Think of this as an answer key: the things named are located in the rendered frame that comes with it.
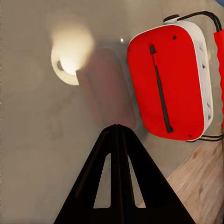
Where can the radio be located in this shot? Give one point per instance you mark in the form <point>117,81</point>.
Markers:
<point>170,74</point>

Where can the coffee table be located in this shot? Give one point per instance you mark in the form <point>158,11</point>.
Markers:
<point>64,77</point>

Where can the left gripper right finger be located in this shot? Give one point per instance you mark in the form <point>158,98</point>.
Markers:
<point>162,204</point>

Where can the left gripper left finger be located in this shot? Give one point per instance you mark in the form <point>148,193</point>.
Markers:
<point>78,207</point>

